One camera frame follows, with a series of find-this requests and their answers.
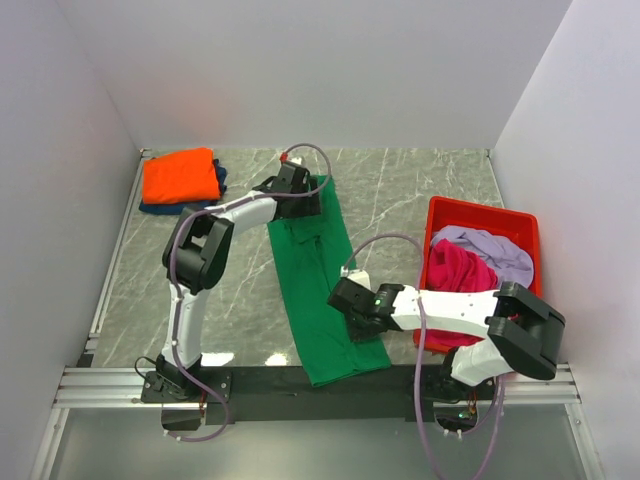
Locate green t shirt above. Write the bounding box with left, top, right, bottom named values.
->
left=268, top=180, right=391, bottom=387

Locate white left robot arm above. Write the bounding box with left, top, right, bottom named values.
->
left=156, top=161, right=325, bottom=402

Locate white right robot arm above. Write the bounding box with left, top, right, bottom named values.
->
left=328, top=277, right=566, bottom=399

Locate magenta t shirt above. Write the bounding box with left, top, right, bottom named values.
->
left=422, top=239, right=498, bottom=353

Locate folded orange t shirt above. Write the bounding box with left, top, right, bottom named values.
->
left=142, top=147, right=222, bottom=205

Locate folded navy blue t shirt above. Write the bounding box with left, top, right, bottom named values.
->
left=138, top=158, right=227, bottom=216

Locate lavender t shirt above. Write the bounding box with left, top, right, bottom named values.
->
left=430, top=225, right=535, bottom=287

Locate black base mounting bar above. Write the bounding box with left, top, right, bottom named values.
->
left=139, top=364, right=481, bottom=426

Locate red plastic bin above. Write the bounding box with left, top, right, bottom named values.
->
left=412, top=195, right=544, bottom=357

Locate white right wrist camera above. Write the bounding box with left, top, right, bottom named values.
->
left=340, top=267, right=371, bottom=289

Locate aluminium frame rail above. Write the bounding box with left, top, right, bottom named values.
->
left=30, top=148, right=151, bottom=479

